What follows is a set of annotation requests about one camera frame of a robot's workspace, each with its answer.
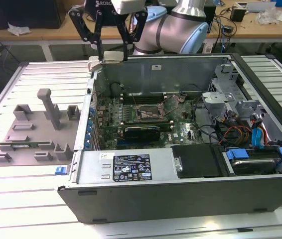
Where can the silver power supply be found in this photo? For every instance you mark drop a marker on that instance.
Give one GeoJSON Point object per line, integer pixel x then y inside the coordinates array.
{"type": "Point", "coordinates": [93, 169]}

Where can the small black cube device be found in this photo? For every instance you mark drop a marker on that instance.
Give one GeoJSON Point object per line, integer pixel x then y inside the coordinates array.
{"type": "Point", "coordinates": [237, 14]}

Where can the black drive bay cover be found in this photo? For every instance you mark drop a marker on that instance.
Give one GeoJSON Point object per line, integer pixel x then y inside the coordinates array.
{"type": "Point", "coordinates": [195, 159]}

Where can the green RAM stick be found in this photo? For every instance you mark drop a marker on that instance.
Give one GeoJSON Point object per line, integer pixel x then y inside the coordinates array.
{"type": "Point", "coordinates": [24, 146]}

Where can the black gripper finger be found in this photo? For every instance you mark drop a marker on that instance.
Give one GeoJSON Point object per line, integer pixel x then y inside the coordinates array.
{"type": "Point", "coordinates": [141, 23]}
{"type": "Point", "coordinates": [98, 25]}

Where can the clear plastic bag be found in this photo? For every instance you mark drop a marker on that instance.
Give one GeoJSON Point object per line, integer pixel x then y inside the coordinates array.
{"type": "Point", "coordinates": [268, 16]}

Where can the CPU socket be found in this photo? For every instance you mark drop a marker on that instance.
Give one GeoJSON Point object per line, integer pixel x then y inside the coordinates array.
{"type": "Point", "coordinates": [147, 110]}

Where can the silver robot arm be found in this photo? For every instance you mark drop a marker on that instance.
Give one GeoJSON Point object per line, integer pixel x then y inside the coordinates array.
{"type": "Point", "coordinates": [178, 32]}

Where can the black upright box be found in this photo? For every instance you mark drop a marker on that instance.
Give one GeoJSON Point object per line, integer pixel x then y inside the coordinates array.
{"type": "Point", "coordinates": [210, 20]}

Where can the green motherboard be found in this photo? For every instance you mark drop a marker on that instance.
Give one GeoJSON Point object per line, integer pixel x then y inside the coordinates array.
{"type": "Point", "coordinates": [183, 129]}

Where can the open grey PC case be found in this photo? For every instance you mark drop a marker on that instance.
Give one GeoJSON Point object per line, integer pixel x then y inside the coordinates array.
{"type": "Point", "coordinates": [181, 199]}

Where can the small black adapter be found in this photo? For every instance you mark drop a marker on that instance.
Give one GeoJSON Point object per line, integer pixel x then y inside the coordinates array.
{"type": "Point", "coordinates": [227, 29]}

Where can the blue plastic latch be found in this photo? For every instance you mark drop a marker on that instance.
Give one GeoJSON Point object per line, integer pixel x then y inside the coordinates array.
{"type": "Point", "coordinates": [61, 170]}

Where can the hard disk in blue carrier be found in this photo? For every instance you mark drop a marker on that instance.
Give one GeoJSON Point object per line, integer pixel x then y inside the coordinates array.
{"type": "Point", "coordinates": [253, 164]}

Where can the grey flat box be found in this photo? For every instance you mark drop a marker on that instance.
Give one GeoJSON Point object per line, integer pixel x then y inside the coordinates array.
{"type": "Point", "coordinates": [260, 6]}

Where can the long wooden desk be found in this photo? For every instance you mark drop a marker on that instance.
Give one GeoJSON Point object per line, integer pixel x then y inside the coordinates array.
{"type": "Point", "coordinates": [56, 32]}

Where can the black graphics card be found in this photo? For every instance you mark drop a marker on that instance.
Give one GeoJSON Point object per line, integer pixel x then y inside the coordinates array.
{"type": "Point", "coordinates": [142, 135]}

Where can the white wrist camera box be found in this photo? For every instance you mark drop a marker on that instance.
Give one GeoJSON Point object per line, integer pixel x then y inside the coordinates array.
{"type": "Point", "coordinates": [128, 7]}

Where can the metal socket locking lever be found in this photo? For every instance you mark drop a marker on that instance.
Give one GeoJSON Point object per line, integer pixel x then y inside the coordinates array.
{"type": "Point", "coordinates": [134, 99]}

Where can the grey plastic parts rack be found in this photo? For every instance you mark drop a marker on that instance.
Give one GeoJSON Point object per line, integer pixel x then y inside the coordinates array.
{"type": "Point", "coordinates": [41, 124]}

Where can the black computer tower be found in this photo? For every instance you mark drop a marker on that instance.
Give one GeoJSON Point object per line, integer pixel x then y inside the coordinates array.
{"type": "Point", "coordinates": [31, 12]}

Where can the silver CPU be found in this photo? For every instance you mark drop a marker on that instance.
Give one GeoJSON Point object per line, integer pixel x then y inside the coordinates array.
{"type": "Point", "coordinates": [112, 57]}

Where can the grey metal drive cage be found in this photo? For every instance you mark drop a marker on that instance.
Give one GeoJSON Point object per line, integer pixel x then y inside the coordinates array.
{"type": "Point", "coordinates": [213, 99]}

